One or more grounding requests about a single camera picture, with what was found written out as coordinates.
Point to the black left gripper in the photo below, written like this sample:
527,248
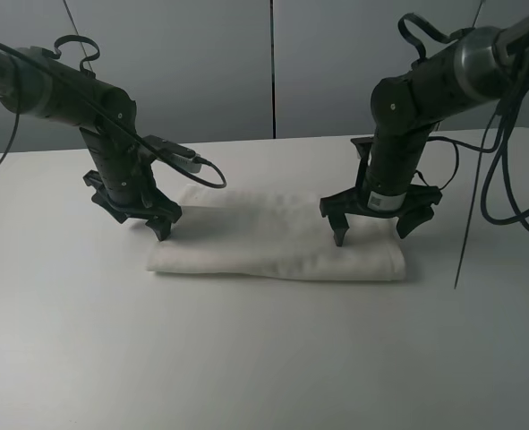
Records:
122,203

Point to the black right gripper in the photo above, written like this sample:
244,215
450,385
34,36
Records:
412,208

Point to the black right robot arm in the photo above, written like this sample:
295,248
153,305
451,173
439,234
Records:
453,73

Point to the thin black rod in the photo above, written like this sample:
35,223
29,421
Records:
482,150

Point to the white towel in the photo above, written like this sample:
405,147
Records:
273,235

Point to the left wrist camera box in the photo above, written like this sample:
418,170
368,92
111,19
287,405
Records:
181,156

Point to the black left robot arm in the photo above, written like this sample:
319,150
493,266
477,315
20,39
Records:
34,82

